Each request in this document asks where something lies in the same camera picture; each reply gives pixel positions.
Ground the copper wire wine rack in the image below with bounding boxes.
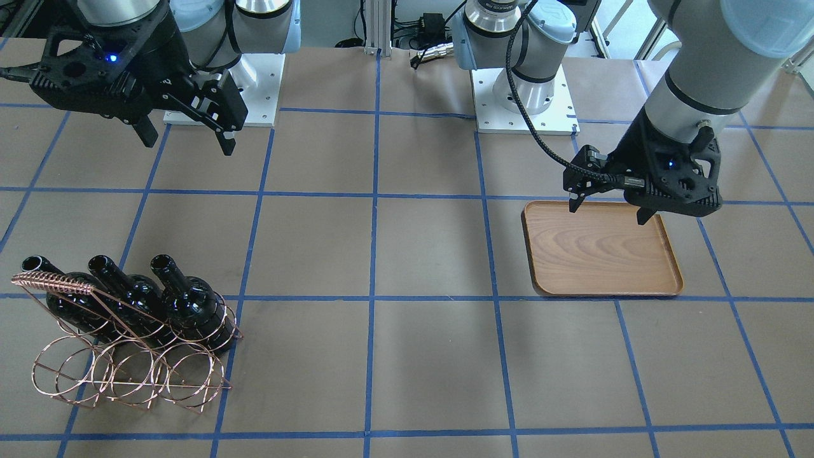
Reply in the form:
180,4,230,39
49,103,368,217
11,272,244,414

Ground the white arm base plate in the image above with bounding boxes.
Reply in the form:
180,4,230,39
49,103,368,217
229,54,287,127
470,66,581,135

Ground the brown wooden tray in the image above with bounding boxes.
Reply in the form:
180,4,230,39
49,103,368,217
521,200,684,296

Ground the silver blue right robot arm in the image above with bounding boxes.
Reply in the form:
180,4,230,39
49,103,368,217
2,1,301,156

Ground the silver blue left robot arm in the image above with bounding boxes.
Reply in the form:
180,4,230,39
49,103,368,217
451,1,813,225

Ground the black power adapter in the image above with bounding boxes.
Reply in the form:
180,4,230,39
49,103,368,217
417,12,446,46

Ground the aluminium frame post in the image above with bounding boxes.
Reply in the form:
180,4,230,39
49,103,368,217
362,0,392,59

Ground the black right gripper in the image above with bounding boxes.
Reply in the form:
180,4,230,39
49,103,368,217
30,11,248,156

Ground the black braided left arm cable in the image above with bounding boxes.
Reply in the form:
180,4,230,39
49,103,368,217
506,0,646,190

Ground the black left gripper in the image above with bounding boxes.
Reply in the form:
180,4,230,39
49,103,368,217
562,108,723,226

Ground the dark wine bottle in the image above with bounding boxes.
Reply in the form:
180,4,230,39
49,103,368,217
150,253,235,356
88,254,176,349
21,255,120,344

